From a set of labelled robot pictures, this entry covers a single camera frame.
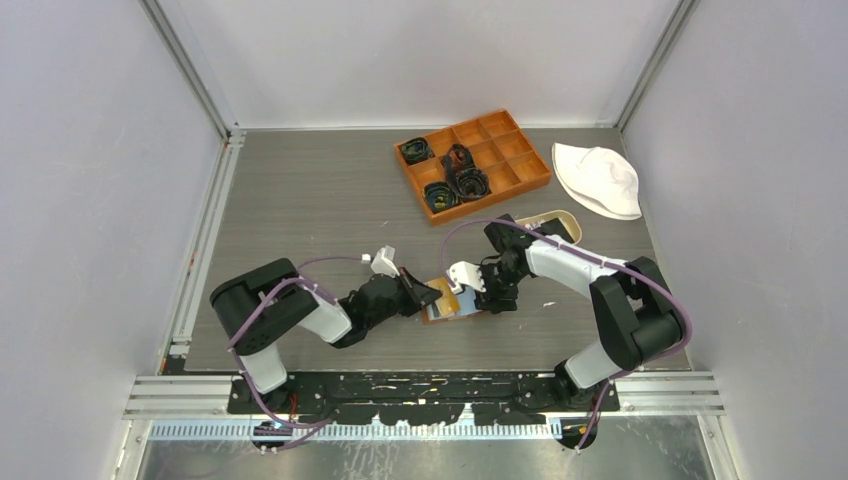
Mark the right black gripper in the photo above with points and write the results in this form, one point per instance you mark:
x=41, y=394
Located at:
x=488, y=301

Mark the orange wooden divider tray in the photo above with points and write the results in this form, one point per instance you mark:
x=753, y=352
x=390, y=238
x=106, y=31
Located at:
x=499, y=147

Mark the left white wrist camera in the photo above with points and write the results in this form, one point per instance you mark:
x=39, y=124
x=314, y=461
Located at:
x=382, y=262

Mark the orange gold credit card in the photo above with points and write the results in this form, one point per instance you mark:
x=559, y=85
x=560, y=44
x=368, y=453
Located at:
x=447, y=304

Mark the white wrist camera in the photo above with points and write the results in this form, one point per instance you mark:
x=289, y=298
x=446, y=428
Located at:
x=382, y=262
x=464, y=274

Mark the beige oval card tray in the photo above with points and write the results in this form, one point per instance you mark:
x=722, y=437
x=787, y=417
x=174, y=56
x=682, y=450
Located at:
x=534, y=222

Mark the rolled dark belt centre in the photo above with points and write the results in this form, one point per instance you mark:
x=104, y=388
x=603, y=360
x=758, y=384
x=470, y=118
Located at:
x=469, y=182

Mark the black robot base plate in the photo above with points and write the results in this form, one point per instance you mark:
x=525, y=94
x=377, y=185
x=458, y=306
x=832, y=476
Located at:
x=424, y=399

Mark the rolled dark belt top-left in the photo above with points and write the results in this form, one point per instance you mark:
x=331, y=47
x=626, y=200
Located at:
x=416, y=150

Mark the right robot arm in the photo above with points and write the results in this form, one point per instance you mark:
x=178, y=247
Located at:
x=636, y=316

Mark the rolled dark belt bottom-left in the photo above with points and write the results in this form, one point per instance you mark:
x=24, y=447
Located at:
x=439, y=197

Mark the aluminium frame rail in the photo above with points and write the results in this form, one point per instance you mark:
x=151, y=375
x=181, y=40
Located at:
x=656, y=392

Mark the brown leather card holder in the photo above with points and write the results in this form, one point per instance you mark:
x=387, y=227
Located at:
x=468, y=309

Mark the white bucket hat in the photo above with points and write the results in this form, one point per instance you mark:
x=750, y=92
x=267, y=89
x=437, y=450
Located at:
x=598, y=178

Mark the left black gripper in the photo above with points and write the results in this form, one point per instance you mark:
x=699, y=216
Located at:
x=418, y=295

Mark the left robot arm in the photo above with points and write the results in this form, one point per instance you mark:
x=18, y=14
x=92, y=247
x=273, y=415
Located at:
x=257, y=308

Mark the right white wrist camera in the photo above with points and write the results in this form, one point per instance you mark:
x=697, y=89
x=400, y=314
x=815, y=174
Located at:
x=464, y=274

